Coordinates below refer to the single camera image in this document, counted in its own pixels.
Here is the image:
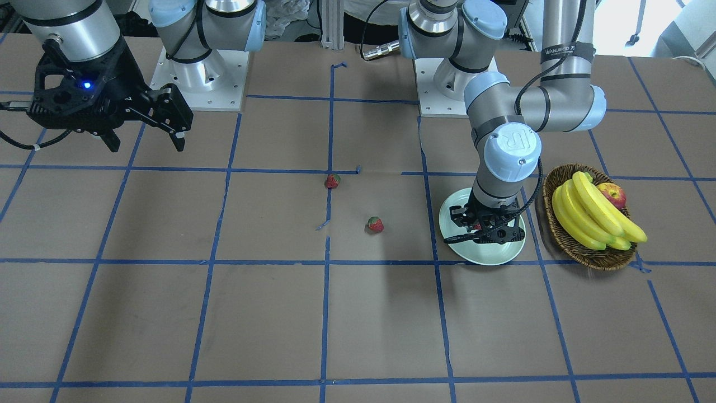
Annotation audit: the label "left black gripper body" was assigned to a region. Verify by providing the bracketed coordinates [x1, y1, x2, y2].
[445, 200, 524, 245]

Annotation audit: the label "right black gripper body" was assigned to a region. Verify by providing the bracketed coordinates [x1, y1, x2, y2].
[26, 38, 194, 152]

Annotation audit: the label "strawberry two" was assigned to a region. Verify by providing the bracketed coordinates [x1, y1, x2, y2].
[366, 216, 384, 234]

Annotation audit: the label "strawberry one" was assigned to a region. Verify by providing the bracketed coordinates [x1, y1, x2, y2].
[324, 173, 342, 189]

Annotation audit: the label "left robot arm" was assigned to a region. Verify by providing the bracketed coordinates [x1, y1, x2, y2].
[398, 1, 606, 244]

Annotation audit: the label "light green plate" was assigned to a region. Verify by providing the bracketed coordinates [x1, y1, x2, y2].
[438, 188, 526, 266]

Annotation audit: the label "yellow banana bunch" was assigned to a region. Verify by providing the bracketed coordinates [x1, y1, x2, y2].
[549, 171, 648, 251]

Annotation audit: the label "wicker basket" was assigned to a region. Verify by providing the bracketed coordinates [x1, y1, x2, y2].
[542, 163, 647, 271]

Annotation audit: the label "red apple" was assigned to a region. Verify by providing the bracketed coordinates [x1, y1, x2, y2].
[597, 182, 627, 210]

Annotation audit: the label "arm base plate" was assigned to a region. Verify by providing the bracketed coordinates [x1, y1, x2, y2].
[414, 58, 476, 118]
[150, 49, 252, 112]

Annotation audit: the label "aluminium frame post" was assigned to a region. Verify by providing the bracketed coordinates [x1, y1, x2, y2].
[319, 0, 345, 53]

